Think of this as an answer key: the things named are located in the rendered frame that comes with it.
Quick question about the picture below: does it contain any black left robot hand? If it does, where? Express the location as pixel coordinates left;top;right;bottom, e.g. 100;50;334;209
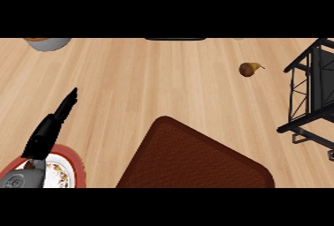
18;87;79;162

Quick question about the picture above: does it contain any black flat object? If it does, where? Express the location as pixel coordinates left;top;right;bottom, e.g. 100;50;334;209
143;37;206;41

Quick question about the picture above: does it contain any black tiered wire shelf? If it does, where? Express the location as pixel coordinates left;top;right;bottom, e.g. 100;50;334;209
276;37;334;162

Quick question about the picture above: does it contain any grey bowl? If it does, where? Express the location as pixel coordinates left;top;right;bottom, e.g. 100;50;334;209
21;37;72;53

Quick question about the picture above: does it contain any brown pear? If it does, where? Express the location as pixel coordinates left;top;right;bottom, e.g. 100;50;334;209
237;62;265;78

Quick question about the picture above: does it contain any dark red placemat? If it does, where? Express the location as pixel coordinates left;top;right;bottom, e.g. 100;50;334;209
115;116;276;189

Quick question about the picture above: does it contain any red rimmed floral plate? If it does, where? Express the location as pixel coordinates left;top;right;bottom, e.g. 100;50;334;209
0;143;86;189

